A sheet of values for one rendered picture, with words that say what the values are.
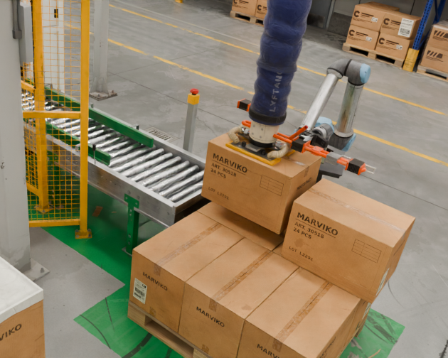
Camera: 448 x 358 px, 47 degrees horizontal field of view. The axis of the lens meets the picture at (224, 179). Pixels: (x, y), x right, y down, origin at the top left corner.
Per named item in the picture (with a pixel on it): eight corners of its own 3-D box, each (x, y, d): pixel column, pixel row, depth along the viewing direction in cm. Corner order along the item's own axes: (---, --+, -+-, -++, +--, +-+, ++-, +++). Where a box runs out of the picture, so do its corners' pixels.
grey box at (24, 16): (3, 52, 286) (0, -3, 272) (12, 51, 290) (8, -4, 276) (26, 63, 277) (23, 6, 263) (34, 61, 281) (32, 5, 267)
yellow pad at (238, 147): (225, 145, 316) (225, 138, 314) (234, 141, 324) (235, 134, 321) (272, 166, 301) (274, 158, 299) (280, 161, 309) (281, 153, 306)
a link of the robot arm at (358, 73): (333, 136, 397) (353, 54, 341) (354, 145, 391) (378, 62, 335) (324, 148, 388) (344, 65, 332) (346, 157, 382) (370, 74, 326)
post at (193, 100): (176, 201, 452) (188, 94, 403) (180, 198, 457) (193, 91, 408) (181, 204, 449) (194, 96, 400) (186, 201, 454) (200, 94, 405)
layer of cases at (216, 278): (129, 300, 320) (131, 248, 301) (222, 234, 394) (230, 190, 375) (295, 415, 266) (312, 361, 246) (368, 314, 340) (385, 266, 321)
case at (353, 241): (279, 256, 315) (293, 200, 295) (308, 229, 345) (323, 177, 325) (372, 304, 288) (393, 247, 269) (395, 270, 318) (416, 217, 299)
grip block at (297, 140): (289, 148, 302) (291, 139, 299) (296, 143, 309) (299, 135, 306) (301, 153, 298) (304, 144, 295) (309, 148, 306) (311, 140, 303)
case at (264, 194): (200, 195, 339) (208, 140, 319) (235, 175, 369) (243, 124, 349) (279, 234, 312) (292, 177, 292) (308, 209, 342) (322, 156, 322)
